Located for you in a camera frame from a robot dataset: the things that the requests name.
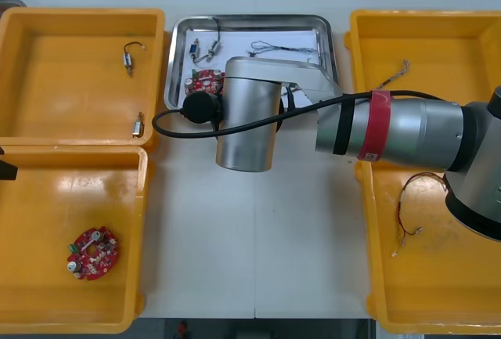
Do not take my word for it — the round red circuit board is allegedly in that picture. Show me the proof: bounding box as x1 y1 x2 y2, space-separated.
183 67 227 96
65 226 119 282

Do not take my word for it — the steel tray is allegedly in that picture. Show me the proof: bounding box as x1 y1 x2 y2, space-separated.
164 13 340 112

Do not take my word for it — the yellow-orange plastic bin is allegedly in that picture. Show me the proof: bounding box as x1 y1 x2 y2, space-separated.
0 6 168 148
343 9 501 113
354 158 501 334
0 145 150 334

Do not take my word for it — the white sheet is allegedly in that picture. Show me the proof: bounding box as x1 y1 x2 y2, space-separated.
178 27 320 106

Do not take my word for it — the red-brown wire harness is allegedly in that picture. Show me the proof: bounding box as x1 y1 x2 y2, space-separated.
392 173 447 259

